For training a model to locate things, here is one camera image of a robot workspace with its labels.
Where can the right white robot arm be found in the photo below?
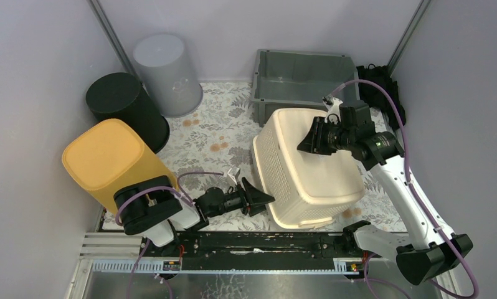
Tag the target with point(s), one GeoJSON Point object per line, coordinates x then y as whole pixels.
{"type": "Point", "coordinates": [431, 247]}

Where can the black ribbed plastic bin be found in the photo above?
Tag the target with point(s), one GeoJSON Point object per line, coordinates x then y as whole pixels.
{"type": "Point", "coordinates": [122, 96]}

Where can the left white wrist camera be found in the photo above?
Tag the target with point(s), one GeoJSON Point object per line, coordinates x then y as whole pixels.
{"type": "Point", "coordinates": [232, 176]}

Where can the grey plastic tray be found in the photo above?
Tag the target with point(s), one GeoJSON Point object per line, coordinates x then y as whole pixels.
{"type": "Point", "coordinates": [286, 79]}

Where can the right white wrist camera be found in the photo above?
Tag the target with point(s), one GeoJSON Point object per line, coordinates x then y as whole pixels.
{"type": "Point", "coordinates": [332, 104]}

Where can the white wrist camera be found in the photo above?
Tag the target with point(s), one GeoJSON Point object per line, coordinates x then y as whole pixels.
{"type": "Point", "coordinates": [232, 176]}
{"type": "Point", "coordinates": [332, 104]}

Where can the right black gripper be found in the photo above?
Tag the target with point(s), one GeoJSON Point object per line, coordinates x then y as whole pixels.
{"type": "Point", "coordinates": [313, 142]}

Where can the aluminium cable duct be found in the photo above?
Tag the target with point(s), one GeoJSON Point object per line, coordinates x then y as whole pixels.
{"type": "Point", "coordinates": [241, 266]}

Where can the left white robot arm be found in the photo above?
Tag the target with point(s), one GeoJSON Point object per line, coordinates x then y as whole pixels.
{"type": "Point", "coordinates": [151, 208]}

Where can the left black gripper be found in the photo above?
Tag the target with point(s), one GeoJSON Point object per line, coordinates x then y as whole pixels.
{"type": "Point", "coordinates": [245, 200]}

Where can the yellow perforated plastic basket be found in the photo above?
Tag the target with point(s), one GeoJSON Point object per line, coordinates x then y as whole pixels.
{"type": "Point", "coordinates": [109, 157]}

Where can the cream perforated plastic basket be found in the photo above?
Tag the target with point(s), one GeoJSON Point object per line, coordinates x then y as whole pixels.
{"type": "Point", "coordinates": [310, 190]}

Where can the large grey plastic bin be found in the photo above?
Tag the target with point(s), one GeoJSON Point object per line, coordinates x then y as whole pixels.
{"type": "Point", "coordinates": [168, 74]}

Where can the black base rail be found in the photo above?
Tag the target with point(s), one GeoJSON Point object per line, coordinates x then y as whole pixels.
{"type": "Point", "coordinates": [254, 246]}

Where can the floral patterned table mat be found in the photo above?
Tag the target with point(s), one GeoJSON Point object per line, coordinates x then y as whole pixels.
{"type": "Point", "coordinates": [219, 135]}

